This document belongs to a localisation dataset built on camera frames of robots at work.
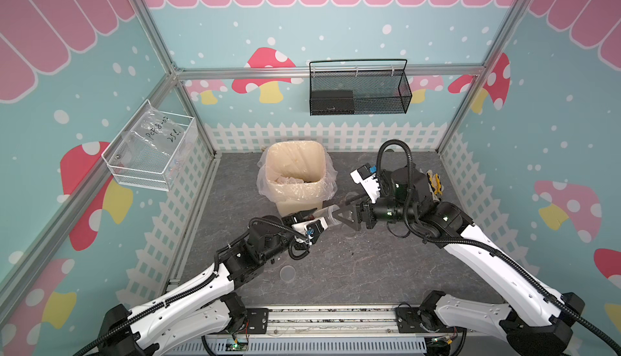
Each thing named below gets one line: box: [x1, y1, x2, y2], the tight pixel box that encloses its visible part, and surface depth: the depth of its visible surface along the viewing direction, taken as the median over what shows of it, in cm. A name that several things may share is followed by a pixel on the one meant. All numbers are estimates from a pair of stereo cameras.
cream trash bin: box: [265, 139, 327, 218], surface depth 87 cm
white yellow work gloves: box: [426, 169, 444, 201], surface depth 110 cm
